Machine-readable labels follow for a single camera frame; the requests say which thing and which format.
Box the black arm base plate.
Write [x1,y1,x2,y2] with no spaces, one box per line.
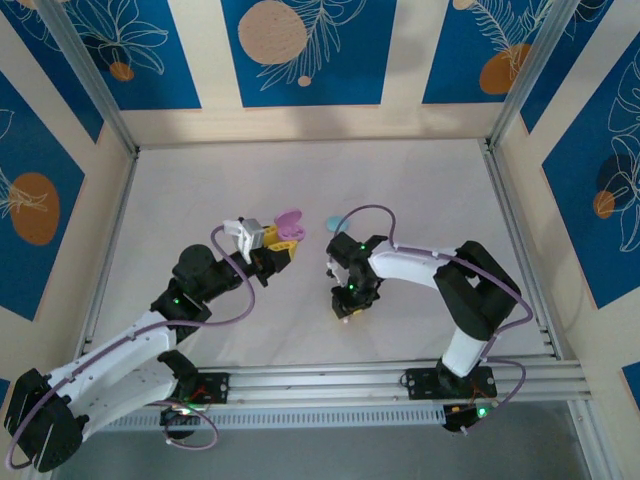
[402,367,499,401]
[138,370,231,406]

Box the grey slotted cable duct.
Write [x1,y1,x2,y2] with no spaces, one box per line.
[63,405,449,434]

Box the aluminium frame post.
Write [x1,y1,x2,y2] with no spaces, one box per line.
[34,0,140,157]
[485,0,586,151]

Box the white table cloth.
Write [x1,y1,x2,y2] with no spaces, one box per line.
[97,139,559,374]

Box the pink earbud charging case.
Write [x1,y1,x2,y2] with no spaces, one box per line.
[273,208,308,243]

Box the long aluminium mounting rail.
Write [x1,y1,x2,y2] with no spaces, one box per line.
[42,355,591,416]

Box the aluminium table edge rail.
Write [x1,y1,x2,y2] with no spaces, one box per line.
[480,139,564,361]
[79,149,141,351]

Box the black controller box with LED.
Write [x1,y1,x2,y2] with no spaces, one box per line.
[442,402,496,435]
[159,403,201,441]

